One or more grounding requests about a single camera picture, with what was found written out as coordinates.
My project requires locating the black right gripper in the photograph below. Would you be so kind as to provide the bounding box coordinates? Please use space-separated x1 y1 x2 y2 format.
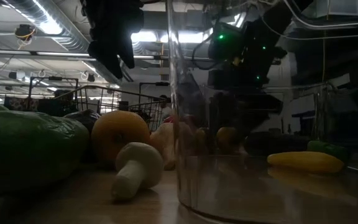
208 20 287 138

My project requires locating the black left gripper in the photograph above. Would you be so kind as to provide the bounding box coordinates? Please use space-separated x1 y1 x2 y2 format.
84 0 145 80

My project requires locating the yellow banana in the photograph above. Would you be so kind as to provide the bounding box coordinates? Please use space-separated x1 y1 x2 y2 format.
266 151 345 174

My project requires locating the clear plastic bin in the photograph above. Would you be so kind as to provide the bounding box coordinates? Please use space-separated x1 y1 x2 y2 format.
165 0 358 224

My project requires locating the orange bell pepper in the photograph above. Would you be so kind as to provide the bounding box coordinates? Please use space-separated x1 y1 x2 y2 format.
91 110 151 163

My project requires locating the small green vegetable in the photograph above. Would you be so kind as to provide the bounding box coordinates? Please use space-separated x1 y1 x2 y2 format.
307 140 351 163

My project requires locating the bright ceiling light panel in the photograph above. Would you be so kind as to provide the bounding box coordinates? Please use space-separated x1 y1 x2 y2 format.
131 30 158 44
160 30 213 44

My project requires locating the small orange-red tomato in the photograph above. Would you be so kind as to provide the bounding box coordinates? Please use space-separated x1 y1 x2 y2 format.
216 126 239 153

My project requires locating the long horizontal overhead bar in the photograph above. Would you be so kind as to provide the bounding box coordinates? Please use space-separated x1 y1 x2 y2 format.
0 49 170 60

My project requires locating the dark purple round vegetable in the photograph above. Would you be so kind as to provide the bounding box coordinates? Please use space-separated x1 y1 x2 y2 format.
63 109 101 133

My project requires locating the white garlic bulb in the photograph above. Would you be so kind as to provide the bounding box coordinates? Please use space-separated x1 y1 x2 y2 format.
150 122 180 171

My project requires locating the white mushroom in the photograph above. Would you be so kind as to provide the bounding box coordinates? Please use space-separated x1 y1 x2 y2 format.
111 142 165 201

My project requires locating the patterned panel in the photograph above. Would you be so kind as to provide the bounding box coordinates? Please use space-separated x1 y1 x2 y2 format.
4 96 40 112

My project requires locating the black metal frame stand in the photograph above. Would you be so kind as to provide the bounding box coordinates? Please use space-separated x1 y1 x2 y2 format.
28 75 80 111
138 81 171 106

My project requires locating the large grey spiral duct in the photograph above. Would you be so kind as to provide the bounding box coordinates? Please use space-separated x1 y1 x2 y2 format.
4 0 91 53

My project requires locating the metal wire basket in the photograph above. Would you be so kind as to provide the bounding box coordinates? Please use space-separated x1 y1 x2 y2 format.
53 85 168 131

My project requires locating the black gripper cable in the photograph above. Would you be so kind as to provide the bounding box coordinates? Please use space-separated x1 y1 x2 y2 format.
192 32 214 71

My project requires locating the yellow hanging cable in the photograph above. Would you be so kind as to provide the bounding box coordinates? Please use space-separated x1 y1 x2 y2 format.
321 39 328 83

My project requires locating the hanging cable reel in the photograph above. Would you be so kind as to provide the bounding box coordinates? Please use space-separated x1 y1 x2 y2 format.
14 24 37 43

